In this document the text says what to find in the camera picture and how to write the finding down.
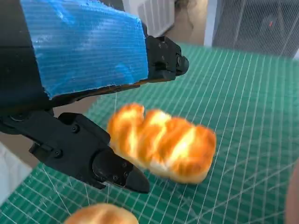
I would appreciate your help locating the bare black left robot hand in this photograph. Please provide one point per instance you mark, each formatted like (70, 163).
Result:
(81, 51)

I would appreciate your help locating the long braided toy bread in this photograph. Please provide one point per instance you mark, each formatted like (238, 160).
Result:
(168, 149)

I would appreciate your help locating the round toy bread bun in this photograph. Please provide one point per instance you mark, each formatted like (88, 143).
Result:
(102, 214)

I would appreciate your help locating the white cabinet with louvered side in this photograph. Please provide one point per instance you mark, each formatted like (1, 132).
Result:
(154, 14)

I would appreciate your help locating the green cutting mat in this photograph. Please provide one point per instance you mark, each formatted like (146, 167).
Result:
(233, 105)

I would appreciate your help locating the white mesh-front cabinet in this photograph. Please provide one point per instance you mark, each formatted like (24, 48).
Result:
(252, 23)

